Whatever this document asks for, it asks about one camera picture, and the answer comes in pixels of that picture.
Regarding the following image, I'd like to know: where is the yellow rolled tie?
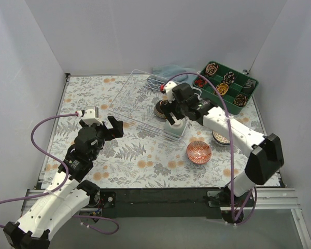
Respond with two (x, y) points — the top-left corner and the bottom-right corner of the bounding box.
(216, 83), (229, 96)

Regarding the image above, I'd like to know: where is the dark floral rolled tie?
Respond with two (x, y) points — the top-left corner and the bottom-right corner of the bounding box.
(233, 94), (248, 107)

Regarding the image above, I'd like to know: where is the pale green bowl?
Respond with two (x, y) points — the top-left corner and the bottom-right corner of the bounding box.
(164, 119), (185, 137)

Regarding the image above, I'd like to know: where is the floral patterned table mat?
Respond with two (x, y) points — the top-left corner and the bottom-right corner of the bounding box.
(40, 75), (282, 189)

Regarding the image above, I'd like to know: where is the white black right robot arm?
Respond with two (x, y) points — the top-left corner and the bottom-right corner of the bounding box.
(160, 81), (284, 206)

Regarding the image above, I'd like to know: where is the red diamond pattern bowl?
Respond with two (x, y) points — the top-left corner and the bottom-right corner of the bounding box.
(212, 130), (231, 146)

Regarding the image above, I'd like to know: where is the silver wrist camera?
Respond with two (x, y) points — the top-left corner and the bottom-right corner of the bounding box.
(160, 81), (177, 103)
(76, 106), (102, 126)

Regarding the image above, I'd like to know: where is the brown patterned rolled tie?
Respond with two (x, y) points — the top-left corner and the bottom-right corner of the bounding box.
(205, 62), (219, 77)

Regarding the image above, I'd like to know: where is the black white rolled tie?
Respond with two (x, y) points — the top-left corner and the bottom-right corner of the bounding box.
(222, 71), (236, 85)

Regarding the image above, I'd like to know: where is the purple cable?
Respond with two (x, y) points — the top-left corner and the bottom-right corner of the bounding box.
(165, 73), (257, 226)
(0, 112), (120, 236)

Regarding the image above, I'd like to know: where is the blue white zigzag bowl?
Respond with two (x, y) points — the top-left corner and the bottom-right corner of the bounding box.
(186, 141), (212, 164)

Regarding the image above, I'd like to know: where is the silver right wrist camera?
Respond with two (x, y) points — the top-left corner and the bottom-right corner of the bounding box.
(160, 81), (177, 103)

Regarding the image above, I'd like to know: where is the black glazed bowl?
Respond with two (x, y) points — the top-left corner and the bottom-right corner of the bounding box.
(154, 100), (166, 119)

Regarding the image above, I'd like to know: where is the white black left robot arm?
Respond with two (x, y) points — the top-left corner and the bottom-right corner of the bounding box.
(3, 116), (124, 248)

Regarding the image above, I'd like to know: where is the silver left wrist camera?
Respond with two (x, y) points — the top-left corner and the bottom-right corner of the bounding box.
(76, 106), (102, 126)

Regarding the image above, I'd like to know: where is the green compartment tray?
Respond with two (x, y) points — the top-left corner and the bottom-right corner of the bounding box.
(193, 61), (259, 115)

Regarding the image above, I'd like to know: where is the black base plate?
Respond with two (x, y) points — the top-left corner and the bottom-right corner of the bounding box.
(100, 187), (231, 218)

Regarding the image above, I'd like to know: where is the white wire dish rack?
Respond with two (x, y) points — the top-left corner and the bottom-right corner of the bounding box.
(109, 70), (190, 142)

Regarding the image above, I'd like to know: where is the light blue cloth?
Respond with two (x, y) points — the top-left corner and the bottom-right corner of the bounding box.
(147, 64), (196, 94)

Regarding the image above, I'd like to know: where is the grey folded cloth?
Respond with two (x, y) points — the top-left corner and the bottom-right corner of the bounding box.
(242, 79), (257, 94)

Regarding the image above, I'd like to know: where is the red black rolled tie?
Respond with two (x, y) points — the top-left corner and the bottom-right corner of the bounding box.
(194, 77), (208, 88)

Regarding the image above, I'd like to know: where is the brown floral pattern bowl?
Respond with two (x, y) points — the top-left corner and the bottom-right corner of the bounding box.
(213, 131), (230, 144)

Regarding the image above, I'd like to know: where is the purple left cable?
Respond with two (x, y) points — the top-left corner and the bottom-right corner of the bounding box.
(0, 112), (120, 236)

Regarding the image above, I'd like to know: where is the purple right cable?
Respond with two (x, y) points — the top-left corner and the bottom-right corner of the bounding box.
(165, 73), (257, 226)

